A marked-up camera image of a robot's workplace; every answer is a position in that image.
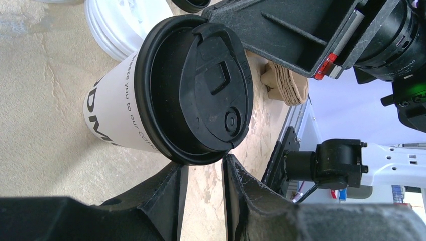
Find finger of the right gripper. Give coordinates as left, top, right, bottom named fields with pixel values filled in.
left=202, top=1, right=366, bottom=78

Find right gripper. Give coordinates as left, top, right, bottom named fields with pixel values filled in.
left=354, top=1, right=425, bottom=132

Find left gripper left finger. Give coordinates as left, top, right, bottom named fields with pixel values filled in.
left=1, top=163, right=188, bottom=240

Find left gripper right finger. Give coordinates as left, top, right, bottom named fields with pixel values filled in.
left=222, top=154, right=425, bottom=240

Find single white paper cup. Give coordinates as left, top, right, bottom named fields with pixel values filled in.
left=83, top=51, right=158, bottom=153

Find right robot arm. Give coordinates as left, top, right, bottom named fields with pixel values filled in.
left=202, top=1, right=425, bottom=193

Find stack of pulp carriers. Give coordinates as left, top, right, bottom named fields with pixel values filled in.
left=260, top=61, right=309, bottom=106

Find black lids by cups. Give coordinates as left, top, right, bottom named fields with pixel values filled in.
left=172, top=0, right=211, bottom=14

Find white cup lid near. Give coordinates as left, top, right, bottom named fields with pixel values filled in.
left=84, top=0, right=173, bottom=61

